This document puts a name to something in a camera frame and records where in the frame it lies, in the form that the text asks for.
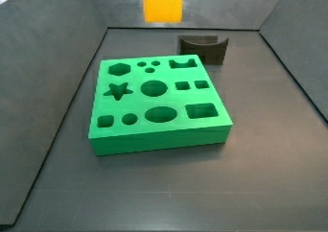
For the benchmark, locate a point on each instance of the yellow vertical panel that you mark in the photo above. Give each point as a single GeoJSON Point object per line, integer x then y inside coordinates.
{"type": "Point", "coordinates": [162, 11]}

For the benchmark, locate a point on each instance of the dark curved-top block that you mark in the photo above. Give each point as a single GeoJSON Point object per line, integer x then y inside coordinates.
{"type": "Point", "coordinates": [203, 45]}

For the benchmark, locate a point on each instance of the green shape sorter block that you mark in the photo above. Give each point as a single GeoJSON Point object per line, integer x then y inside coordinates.
{"type": "Point", "coordinates": [155, 103]}

